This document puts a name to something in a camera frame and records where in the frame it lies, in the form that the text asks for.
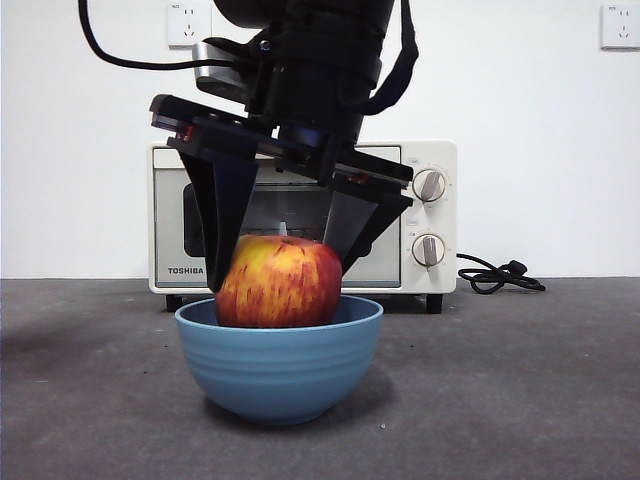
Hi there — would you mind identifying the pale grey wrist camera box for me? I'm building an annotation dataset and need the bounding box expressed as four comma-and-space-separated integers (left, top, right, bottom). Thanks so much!
191, 41, 251, 95

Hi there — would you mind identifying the large beige oven knob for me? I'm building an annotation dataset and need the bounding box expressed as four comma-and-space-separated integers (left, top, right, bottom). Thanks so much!
412, 168, 448, 204

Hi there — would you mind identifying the small beige oven knob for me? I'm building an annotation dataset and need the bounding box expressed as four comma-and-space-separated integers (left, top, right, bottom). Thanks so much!
411, 233, 447, 270

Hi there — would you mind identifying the glass oven door with handle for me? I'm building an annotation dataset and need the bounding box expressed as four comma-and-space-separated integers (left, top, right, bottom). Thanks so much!
152, 146, 402, 290

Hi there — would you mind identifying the black oven power cable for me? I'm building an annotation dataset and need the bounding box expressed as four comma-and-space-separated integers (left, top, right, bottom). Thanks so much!
455, 252, 547, 296

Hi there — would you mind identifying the blue ribbed bowl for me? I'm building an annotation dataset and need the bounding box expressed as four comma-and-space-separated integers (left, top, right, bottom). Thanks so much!
174, 294, 385, 427

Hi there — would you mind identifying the cream Toshiba toaster oven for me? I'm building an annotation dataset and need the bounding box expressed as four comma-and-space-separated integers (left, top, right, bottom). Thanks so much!
147, 139, 459, 315

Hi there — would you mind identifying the white wall socket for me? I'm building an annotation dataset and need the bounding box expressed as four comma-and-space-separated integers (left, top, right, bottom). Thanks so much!
599, 4, 640, 51
167, 3, 213, 51

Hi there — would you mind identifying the red yellow apple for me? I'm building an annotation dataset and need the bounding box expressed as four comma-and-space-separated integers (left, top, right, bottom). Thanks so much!
214, 233, 344, 330

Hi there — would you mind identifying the black sleeved arm cable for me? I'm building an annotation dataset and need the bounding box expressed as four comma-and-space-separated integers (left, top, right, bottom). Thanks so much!
357, 0, 420, 117

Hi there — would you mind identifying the thin black camera cable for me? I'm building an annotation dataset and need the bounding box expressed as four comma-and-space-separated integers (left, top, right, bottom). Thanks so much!
77, 0, 201, 69

